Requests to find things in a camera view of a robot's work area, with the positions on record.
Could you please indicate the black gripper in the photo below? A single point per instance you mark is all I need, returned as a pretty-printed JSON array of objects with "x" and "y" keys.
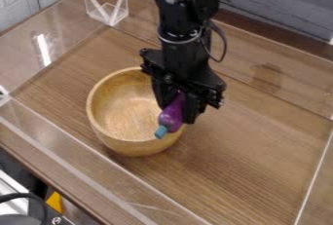
[{"x": 179, "y": 68}]

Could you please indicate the purple toy eggplant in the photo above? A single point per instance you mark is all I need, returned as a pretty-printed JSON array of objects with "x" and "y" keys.
[{"x": 171, "y": 118}]

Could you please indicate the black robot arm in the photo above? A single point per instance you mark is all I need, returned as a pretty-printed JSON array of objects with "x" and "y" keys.
[{"x": 183, "y": 18}]

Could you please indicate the brown wooden bowl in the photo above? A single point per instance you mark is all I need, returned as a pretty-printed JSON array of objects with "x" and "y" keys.
[{"x": 122, "y": 113}]

